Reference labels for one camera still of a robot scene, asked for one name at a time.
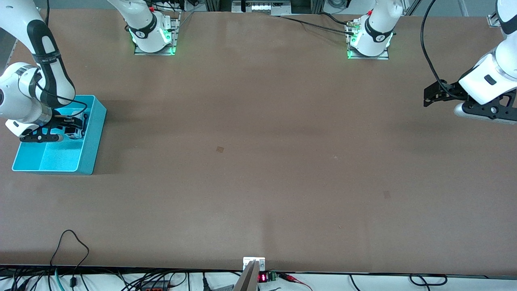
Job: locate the black inline adapter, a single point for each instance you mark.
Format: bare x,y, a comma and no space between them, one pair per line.
73,281

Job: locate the white jeep toy black roof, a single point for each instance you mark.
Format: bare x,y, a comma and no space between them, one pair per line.
74,133

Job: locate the blue plastic bin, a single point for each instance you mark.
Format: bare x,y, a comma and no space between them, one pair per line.
56,157

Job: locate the grey metal side panel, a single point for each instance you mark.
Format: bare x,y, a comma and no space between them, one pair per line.
5,48

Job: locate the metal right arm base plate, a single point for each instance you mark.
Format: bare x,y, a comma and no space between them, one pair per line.
153,53

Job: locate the red digit display module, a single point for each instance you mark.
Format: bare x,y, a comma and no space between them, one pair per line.
263,278

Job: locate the black plug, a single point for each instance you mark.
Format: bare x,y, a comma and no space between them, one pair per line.
206,283

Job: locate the orange connector strip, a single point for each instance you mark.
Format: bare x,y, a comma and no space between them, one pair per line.
155,287

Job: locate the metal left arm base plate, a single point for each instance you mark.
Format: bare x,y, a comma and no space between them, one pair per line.
367,57

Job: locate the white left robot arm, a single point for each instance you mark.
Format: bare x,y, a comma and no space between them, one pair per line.
488,76

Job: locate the green terminal block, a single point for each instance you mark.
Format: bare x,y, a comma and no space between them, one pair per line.
272,276

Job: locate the grey metal bar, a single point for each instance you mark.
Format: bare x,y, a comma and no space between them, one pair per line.
248,279

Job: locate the red clip lead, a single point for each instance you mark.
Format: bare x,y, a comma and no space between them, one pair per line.
288,277

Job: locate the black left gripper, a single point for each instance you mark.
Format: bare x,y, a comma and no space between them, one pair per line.
453,91

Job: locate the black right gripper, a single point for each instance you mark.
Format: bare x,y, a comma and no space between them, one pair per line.
61,121

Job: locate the metal corner bracket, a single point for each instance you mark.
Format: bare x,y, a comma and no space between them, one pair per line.
492,21

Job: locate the metal device with white lights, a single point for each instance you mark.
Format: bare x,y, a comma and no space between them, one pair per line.
260,7

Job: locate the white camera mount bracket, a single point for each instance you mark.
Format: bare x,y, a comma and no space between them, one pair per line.
247,260

